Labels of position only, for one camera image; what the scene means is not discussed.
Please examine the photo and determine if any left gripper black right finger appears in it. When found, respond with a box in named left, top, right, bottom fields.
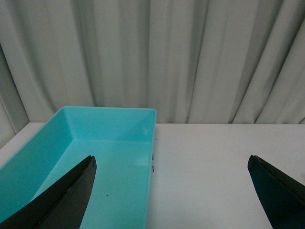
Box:
left=247, top=155, right=305, bottom=229

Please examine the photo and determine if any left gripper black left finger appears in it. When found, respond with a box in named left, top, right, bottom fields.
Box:
left=0, top=156, right=96, bottom=229

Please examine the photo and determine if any turquoise plastic bin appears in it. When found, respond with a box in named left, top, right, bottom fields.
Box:
left=0, top=106, right=156, bottom=229

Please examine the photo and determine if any white pleated curtain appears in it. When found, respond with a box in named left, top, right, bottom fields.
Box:
left=0, top=0, right=305, bottom=145

